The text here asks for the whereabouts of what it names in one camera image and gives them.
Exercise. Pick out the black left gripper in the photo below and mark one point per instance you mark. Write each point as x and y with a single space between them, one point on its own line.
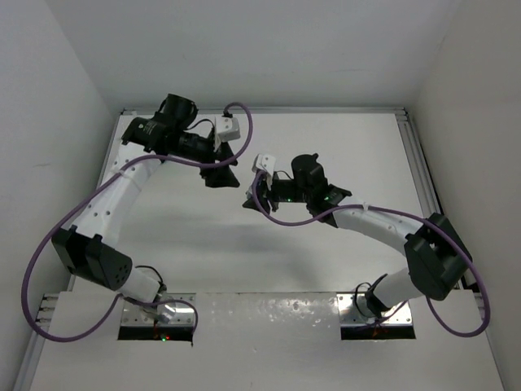
219 176

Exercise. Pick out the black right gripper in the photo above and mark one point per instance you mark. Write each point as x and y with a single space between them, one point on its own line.
267 195

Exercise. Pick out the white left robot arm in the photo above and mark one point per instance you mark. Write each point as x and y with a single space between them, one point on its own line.
88 248

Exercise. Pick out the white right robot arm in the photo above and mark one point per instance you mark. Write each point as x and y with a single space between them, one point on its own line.
435 256

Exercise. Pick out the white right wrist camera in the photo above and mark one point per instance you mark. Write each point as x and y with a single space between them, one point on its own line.
264 163

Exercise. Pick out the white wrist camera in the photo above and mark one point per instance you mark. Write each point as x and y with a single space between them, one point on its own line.
227 129
264 163

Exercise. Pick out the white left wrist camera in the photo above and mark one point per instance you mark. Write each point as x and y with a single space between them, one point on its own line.
227 129

